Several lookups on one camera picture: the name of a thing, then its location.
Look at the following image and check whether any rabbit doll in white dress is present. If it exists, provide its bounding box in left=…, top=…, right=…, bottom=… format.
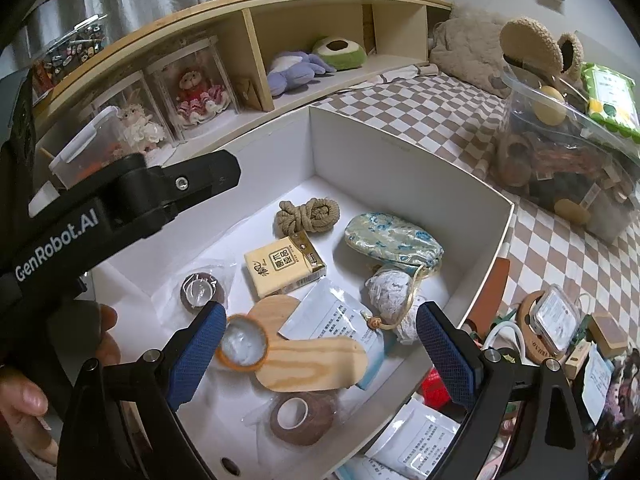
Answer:
left=117, top=91, right=168, bottom=153

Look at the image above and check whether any red packet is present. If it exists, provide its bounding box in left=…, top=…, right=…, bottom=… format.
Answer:
left=419, top=366, right=453, bottom=408

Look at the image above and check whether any blue face mask packet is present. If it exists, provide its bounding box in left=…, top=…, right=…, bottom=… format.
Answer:
left=335, top=457, right=401, bottom=480

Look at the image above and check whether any person's left hand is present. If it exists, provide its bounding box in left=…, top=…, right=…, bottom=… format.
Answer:
left=0, top=305, right=122, bottom=465

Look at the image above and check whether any white mesh sachet with cord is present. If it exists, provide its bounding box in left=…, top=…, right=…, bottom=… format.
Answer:
left=362, top=266, right=426, bottom=346

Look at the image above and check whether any clear snack container with lid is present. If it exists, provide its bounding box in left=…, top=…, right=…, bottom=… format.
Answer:
left=49, top=106, right=151, bottom=191

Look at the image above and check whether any white cardboard box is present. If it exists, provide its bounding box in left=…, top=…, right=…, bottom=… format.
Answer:
left=82, top=105, right=516, bottom=480

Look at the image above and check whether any white tube ring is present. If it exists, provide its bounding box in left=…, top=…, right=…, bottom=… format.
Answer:
left=482, top=322, right=526, bottom=366

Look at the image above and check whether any clear display case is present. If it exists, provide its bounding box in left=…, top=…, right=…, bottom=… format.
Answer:
left=90, top=71, right=176, bottom=153
left=146, top=35, right=242, bottom=130

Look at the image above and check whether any yellow ball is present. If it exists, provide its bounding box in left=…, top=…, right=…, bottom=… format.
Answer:
left=532, top=85, right=568, bottom=126

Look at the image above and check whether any dark-haired knitted doll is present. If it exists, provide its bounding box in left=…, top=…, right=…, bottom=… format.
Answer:
left=595, top=355, right=640, bottom=461

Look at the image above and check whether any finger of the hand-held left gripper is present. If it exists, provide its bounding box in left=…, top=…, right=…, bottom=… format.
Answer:
left=145, top=150, right=242, bottom=213

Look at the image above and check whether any clear plastic storage bin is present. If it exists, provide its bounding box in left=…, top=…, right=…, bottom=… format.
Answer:
left=492, top=67, right=640, bottom=246

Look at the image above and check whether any oval wooden piece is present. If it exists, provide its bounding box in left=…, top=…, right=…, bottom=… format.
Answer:
left=555, top=199, right=592, bottom=226

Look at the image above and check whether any wooden shelf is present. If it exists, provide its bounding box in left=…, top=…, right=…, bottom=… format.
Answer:
left=35, top=0, right=453, bottom=171

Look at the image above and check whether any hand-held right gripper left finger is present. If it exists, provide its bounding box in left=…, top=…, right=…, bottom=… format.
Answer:
left=57, top=301, right=228, bottom=480

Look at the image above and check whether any wooden block with dark top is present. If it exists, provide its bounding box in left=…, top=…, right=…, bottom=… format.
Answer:
left=587, top=312, right=630, bottom=358

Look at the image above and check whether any brown leather case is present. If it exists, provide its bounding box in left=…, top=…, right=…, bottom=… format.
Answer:
left=467, top=257, right=511, bottom=336

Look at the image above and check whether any yellow small card box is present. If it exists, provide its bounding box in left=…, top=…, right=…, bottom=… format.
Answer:
left=244, top=232, right=327, bottom=297

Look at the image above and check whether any purple plush toy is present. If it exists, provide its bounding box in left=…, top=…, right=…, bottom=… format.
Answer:
left=266, top=50, right=337, bottom=97

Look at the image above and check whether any bear doll in red dress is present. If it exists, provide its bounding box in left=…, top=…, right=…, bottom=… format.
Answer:
left=175, top=69, right=233, bottom=123

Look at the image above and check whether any beige rope bundle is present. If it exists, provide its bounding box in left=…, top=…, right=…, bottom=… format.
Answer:
left=275, top=199, right=341, bottom=236

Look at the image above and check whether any white label packet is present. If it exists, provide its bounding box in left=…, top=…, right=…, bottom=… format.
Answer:
left=580, top=345, right=616, bottom=426

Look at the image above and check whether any green avocado plush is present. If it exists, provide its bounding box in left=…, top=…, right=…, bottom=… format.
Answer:
left=312, top=36, right=366, bottom=71

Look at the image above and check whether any white printed paper packet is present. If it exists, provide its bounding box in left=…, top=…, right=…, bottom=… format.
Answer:
left=278, top=277, right=386, bottom=391

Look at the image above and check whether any dark wrapped tape roll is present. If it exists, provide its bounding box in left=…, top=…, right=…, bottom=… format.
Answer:
left=180, top=271, right=225, bottom=316

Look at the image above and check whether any clear plastic case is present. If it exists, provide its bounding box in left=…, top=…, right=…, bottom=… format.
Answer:
left=531, top=284, right=591, bottom=356

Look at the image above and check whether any clear jar of beads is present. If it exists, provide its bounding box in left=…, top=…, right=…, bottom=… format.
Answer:
left=32, top=14, right=108, bottom=83

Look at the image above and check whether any brown checkered bedsheet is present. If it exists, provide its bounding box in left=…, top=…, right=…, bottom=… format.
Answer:
left=320, top=62, right=640, bottom=361

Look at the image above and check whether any white text-printed packet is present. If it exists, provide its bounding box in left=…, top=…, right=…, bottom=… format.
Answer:
left=365, top=402, right=462, bottom=478

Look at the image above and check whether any small slotted wooden block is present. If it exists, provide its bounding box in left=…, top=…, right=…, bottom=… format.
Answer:
left=565, top=342, right=591, bottom=378

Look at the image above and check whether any green wet wipes pack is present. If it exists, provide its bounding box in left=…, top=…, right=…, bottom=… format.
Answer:
left=580, top=61, right=640, bottom=141

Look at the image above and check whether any round cork coaster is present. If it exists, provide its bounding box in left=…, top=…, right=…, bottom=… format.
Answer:
left=517, top=290, right=593, bottom=363

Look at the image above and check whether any beige plush toy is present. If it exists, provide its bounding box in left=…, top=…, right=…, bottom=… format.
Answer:
left=430, top=4, right=516, bottom=98

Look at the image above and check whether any blue green embroidered pouch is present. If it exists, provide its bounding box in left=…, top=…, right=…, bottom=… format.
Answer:
left=344, top=212, right=445, bottom=276

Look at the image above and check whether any light wooden board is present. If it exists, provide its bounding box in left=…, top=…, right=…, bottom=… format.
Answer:
left=248, top=294, right=370, bottom=393

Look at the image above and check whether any brown fuzzy bear-ear headband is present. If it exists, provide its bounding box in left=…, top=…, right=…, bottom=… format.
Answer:
left=500, top=19, right=586, bottom=86

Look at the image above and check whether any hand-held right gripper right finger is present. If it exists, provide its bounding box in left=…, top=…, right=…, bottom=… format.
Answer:
left=416, top=301, right=588, bottom=480

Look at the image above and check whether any clear film roll orange core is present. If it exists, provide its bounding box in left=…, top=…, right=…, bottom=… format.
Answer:
left=216, top=314, right=271, bottom=372

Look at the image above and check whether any brown tape roll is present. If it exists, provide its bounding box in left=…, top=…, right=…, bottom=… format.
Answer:
left=270, top=391, right=337, bottom=447

